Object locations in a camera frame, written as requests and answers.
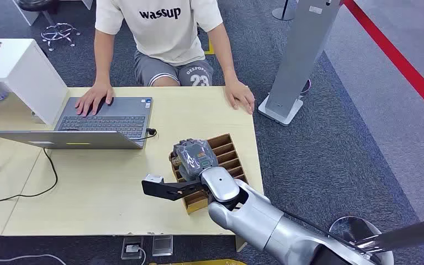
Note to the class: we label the person's right hand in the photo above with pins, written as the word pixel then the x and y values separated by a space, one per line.
pixel 93 97

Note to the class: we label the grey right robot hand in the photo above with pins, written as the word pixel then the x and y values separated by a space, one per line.
pixel 193 157

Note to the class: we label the person's left hand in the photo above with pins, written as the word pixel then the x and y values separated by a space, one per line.
pixel 240 96

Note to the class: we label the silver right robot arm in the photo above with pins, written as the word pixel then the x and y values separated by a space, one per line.
pixel 259 219

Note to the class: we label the person's right forearm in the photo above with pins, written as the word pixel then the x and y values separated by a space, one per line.
pixel 104 58

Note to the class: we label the person's left forearm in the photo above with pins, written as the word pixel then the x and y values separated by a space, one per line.
pixel 222 55

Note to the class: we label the brown slotted card organizer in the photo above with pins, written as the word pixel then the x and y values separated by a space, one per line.
pixel 230 157

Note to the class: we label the person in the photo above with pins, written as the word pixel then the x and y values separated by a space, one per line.
pixel 164 33

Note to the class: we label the grey laptop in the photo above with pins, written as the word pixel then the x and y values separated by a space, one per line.
pixel 106 119

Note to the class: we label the grey kiosk stand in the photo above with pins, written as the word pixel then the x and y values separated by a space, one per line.
pixel 299 55

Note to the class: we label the office chair with chrome base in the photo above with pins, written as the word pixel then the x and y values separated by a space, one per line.
pixel 56 33

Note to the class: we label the white cabinet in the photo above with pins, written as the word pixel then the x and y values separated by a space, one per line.
pixel 21 69

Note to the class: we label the round stanchion base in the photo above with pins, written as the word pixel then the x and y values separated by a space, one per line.
pixel 283 14

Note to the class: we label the metal floor socket plate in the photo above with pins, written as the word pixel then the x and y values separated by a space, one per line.
pixel 162 245

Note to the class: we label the pale table leg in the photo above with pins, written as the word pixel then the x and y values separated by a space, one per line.
pixel 242 242

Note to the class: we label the yellow object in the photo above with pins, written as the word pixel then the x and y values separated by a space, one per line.
pixel 197 262

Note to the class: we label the floor power socket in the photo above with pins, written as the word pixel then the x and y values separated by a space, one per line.
pixel 131 248

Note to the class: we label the red barrier belt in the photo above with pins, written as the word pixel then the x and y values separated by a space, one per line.
pixel 398 60

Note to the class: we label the round chrome base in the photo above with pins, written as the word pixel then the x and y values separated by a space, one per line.
pixel 345 228

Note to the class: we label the dark metal bar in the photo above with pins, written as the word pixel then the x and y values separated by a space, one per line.
pixel 409 234

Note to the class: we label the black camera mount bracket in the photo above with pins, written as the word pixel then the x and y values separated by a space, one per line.
pixel 168 189

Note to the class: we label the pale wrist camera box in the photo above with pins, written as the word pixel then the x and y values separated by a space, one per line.
pixel 154 178

